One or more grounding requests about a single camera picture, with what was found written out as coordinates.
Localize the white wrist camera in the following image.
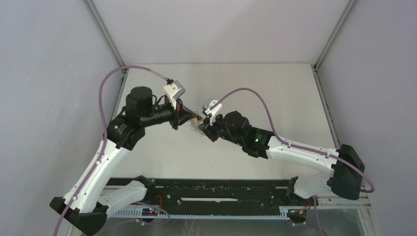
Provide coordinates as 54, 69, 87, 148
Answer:
163, 79, 186, 109
202, 98, 222, 125

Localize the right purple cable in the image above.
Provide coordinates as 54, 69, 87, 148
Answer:
208, 88, 376, 236

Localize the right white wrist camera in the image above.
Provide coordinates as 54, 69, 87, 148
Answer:
202, 98, 222, 125

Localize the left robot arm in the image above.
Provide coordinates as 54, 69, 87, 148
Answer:
50, 83, 196, 236

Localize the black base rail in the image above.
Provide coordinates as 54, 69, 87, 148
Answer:
107, 177, 318, 217

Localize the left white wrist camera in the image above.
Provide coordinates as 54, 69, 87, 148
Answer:
163, 79, 186, 109

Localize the key with yellow tag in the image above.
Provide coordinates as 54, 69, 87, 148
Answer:
190, 118, 200, 127

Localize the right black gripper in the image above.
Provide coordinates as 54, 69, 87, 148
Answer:
199, 111, 244, 147

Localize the purple cable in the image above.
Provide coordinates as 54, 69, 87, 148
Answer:
208, 88, 376, 236
54, 65, 173, 236

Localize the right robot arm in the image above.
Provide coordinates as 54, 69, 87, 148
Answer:
197, 111, 365, 206

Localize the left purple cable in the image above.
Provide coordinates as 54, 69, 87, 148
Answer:
54, 65, 173, 236

